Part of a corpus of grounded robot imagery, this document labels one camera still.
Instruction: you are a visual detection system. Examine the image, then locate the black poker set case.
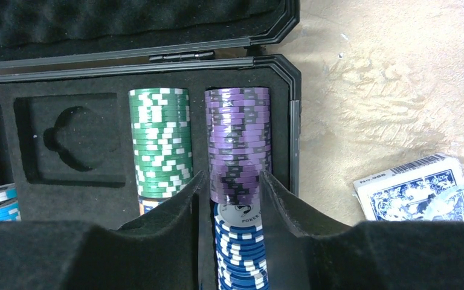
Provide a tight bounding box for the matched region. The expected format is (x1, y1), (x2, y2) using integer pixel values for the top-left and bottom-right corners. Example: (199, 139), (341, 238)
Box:
(0, 1), (301, 230)

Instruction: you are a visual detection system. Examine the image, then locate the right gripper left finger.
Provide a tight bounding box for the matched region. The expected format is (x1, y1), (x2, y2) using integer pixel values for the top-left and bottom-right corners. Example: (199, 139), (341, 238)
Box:
(0, 172), (210, 289)

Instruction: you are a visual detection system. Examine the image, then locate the green chip stack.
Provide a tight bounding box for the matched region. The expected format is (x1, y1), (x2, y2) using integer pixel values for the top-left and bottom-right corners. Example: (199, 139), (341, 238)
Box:
(128, 88), (193, 199)

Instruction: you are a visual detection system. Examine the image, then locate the blue playing card deck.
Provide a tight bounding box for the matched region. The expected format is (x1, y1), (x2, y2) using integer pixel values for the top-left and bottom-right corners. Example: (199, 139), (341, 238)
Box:
(353, 153), (464, 222)

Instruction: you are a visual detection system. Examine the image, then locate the purple chip stack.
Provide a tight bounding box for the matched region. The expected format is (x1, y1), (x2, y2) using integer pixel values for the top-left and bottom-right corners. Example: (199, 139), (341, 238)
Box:
(204, 87), (272, 205)

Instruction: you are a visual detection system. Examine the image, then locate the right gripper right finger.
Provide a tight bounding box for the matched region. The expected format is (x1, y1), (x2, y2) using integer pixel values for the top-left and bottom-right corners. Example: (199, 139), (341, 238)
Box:
(260, 172), (464, 289)

